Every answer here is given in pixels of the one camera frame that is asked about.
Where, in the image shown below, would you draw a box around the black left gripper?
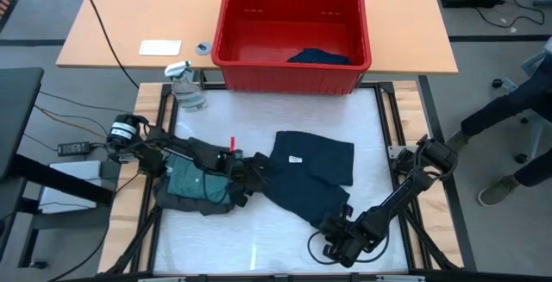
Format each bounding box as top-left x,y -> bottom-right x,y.
228,151 -> 273,209

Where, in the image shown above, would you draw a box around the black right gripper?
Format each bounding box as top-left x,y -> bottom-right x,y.
321,204 -> 375,269

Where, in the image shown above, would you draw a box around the dark navy shorts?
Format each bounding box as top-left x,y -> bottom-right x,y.
262,129 -> 355,230

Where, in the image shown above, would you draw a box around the teal patterned shirt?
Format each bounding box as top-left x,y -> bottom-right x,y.
166,154 -> 236,205

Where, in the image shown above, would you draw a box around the dark grey shorts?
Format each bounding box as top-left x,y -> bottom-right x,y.
153,137 -> 242,216

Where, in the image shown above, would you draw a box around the red plastic laundry bin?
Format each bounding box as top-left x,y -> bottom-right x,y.
210,0 -> 373,97

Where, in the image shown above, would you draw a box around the navy blue garment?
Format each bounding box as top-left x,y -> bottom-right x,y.
286,47 -> 353,66

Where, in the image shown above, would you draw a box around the clear spray bottle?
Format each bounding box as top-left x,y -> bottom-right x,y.
164,60 -> 209,113

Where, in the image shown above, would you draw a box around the person's shoe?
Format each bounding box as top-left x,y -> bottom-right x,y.
446,130 -> 472,153
477,174 -> 521,208

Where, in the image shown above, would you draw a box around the white box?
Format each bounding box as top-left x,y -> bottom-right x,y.
41,160 -> 104,218

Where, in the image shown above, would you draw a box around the white flat card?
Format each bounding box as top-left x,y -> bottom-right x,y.
138,39 -> 182,56

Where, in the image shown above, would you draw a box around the black power adapter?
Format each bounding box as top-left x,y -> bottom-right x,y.
57,141 -> 92,159

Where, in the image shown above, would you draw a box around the person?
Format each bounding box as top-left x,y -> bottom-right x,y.
446,35 -> 552,208

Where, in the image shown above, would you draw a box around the light wooden desk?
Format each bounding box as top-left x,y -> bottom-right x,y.
55,0 -> 459,76

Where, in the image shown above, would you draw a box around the black side table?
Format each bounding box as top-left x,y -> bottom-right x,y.
0,66 -> 116,282

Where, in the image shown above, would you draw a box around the black aluminium table frame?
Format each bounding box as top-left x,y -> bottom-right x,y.
101,79 -> 465,274

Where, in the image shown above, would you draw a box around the black desk cable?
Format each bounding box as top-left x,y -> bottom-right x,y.
76,0 -> 140,89

